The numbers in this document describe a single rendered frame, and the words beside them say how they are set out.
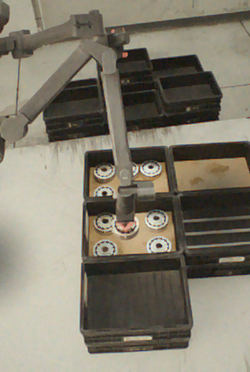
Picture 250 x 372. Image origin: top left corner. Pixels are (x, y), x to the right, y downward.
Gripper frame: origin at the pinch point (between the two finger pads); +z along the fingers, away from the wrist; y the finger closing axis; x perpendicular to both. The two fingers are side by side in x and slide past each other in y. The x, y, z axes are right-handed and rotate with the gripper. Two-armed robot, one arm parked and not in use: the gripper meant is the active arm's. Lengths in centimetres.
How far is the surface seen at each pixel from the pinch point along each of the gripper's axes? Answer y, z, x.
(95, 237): 8.5, 23.0, 12.8
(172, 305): -24.2, 20.8, -17.9
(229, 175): 40, 20, -50
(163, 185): 35.9, 21.6, -18.2
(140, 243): 4.3, 21.8, -6.7
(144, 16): 327, 92, -24
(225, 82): 226, 103, -95
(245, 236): 6, 19, -51
